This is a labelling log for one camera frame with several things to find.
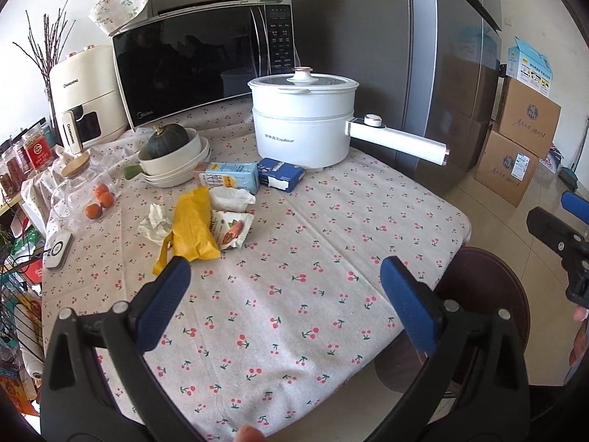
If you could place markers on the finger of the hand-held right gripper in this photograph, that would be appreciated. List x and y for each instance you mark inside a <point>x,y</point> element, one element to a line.
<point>552,232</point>
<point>575,205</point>

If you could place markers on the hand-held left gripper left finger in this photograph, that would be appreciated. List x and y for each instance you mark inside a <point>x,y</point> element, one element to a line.
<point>165,304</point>

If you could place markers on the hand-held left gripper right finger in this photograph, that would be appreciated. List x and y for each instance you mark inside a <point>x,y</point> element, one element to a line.
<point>409,306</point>

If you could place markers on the white tissue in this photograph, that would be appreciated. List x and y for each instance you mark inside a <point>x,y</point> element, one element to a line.
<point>156,223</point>

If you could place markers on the yellow plastic wrapper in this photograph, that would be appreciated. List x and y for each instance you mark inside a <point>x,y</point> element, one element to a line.
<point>193,225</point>

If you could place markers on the nut snack packet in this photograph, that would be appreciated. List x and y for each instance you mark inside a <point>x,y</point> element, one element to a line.
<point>232,230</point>

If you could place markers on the white paper napkin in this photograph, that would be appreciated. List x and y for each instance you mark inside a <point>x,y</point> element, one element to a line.
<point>232,199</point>

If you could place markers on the person's right hand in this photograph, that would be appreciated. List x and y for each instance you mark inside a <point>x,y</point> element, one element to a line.
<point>580,340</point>

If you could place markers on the person's left hand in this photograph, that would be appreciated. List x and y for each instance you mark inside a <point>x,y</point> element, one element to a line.
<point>251,435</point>

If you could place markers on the round dark wooden stool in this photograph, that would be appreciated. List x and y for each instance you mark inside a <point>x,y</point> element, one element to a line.
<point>487,281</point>

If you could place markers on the small orange fruit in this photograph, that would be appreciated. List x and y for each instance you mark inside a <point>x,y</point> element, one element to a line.
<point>107,200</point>
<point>101,190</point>
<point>93,211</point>

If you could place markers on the small white round-button device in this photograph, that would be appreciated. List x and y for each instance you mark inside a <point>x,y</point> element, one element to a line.
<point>59,251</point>

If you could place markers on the stacked white bowls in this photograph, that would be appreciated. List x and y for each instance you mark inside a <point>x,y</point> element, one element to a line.
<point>193,172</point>

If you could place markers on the white ceramic bowl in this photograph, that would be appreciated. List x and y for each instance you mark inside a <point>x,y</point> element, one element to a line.
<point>170,165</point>

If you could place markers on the light blue milk carton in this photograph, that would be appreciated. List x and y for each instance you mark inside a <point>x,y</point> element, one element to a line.
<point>230,177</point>

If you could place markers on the blue and white cardboard box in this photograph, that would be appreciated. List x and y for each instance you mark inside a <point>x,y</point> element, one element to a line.
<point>529,66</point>

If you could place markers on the glass jar with wooden lid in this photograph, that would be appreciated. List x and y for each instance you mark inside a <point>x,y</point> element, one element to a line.
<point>69,193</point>

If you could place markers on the dark green kabocha squash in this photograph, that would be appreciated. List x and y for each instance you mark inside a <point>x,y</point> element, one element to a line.
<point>165,145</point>

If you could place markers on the blue and white small carton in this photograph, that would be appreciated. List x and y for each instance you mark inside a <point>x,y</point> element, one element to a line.
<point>280,175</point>

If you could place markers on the orange snack bag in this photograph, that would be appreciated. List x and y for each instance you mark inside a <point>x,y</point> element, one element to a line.
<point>16,393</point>

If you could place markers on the white electric cooking pot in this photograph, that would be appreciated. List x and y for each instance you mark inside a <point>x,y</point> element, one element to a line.
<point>303,133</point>

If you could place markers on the cream air fryer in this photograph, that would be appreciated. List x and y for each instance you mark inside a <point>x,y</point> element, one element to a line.
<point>83,92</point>

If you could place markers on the grey refrigerator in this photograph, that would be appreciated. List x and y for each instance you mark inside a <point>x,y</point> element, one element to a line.
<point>391,69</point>

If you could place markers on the black and white microwave oven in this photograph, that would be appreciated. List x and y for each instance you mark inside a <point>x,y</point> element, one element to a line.
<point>184,64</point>

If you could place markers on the white pot lid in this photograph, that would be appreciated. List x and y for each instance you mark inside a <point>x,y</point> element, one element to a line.
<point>303,84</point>

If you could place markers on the dry dark branches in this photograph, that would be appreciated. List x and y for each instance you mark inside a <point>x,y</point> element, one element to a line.
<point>48,41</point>

